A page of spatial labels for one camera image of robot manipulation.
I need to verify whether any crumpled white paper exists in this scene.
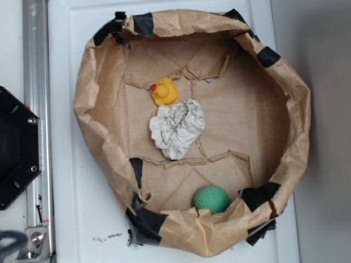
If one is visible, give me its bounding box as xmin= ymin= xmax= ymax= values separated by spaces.
xmin=149 ymin=99 xmax=206 ymax=160

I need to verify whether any brown paper bag bin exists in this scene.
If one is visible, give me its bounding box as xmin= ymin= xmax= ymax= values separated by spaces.
xmin=73 ymin=10 xmax=311 ymax=257

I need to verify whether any yellow rubber duck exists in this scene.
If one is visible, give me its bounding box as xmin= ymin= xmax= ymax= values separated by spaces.
xmin=150 ymin=78 xmax=178 ymax=106

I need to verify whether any green dimpled ball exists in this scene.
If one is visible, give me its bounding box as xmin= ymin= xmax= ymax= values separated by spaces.
xmin=193 ymin=185 xmax=230 ymax=214

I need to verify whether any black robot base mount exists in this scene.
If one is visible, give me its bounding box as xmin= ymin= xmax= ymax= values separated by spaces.
xmin=1 ymin=87 xmax=41 ymax=210

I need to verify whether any aluminium extrusion rail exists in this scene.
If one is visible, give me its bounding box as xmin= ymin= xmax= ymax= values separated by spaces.
xmin=22 ymin=1 xmax=56 ymax=262

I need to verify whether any metal corner bracket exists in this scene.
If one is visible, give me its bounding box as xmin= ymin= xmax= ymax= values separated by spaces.
xmin=15 ymin=226 xmax=50 ymax=262

